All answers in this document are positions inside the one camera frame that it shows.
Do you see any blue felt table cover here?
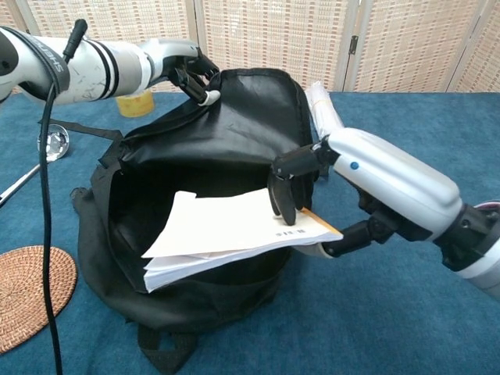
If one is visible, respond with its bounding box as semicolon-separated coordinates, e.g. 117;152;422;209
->
0;91;500;375

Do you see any white book with yellow spine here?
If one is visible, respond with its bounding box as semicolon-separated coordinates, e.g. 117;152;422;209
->
141;188;345;294

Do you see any bundle of clear wrapped straws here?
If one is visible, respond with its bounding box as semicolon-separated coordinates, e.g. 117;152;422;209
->
304;80;347;141

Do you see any black fabric backpack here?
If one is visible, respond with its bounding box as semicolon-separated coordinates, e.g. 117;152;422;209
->
37;68;331;374

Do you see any yellow packing tape roll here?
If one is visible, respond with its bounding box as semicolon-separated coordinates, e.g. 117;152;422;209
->
116;89;156;118

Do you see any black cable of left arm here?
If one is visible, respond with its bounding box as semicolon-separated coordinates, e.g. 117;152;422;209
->
38;18;89;375

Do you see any steel ladle with black handle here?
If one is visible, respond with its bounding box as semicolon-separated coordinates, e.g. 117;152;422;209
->
0;123;70;208

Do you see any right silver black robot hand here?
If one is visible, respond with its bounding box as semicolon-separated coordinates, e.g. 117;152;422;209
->
269;127;465;259

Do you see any round woven rattan coaster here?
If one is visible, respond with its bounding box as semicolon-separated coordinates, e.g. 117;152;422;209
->
0;245;78;355

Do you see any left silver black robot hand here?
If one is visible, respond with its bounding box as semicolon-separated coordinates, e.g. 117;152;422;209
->
145;38;222;106

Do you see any woven bamboo folding screen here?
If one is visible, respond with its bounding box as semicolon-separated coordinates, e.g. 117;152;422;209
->
0;0;500;95

